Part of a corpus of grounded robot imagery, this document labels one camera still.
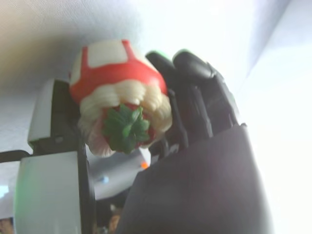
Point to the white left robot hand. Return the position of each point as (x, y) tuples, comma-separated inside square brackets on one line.
[(195, 182)]

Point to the white red-striped cylinder toy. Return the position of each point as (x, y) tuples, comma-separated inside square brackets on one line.
[(109, 73)]

